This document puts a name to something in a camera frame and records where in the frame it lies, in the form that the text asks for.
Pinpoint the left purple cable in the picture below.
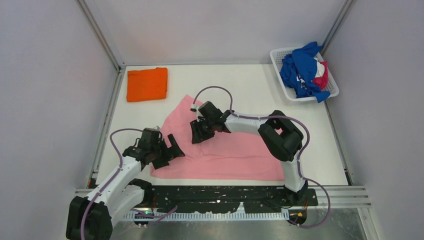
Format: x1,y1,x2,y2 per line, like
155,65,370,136
81,128,178,240

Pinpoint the folded orange t shirt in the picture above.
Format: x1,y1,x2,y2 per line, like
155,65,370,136
126,67,168,103

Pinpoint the blue t shirt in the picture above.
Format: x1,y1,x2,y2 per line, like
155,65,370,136
279,41,330,103

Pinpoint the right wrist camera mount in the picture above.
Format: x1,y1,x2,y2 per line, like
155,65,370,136
190,103,203,121

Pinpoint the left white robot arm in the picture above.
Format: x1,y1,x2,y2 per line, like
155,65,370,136
65,128,185,240

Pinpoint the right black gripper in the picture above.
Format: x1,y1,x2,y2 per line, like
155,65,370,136
190,117,216,146

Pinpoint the pink t shirt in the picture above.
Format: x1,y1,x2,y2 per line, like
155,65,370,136
150,95,285,181

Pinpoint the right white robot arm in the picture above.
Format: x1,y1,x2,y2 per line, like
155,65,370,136
190,101,309,205

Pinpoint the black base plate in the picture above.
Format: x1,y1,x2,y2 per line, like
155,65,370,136
137,185,318,214

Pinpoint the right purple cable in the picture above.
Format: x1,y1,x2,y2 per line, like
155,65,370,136
192,85,331,230

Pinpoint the red white t shirt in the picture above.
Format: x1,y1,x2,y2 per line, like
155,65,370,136
312,60,329,90

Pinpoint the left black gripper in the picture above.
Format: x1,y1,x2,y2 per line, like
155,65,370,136
150,134,184,170

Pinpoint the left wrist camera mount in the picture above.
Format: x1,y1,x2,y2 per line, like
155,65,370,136
151,126,161,134

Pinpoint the purple cable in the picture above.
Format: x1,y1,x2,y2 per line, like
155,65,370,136
192,85,331,230
81,128,178,240

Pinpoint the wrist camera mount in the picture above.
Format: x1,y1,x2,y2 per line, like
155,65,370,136
190,103,203,121
151,126,161,134

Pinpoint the white slotted cable duct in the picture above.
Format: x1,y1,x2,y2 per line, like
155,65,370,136
121,209,290,222

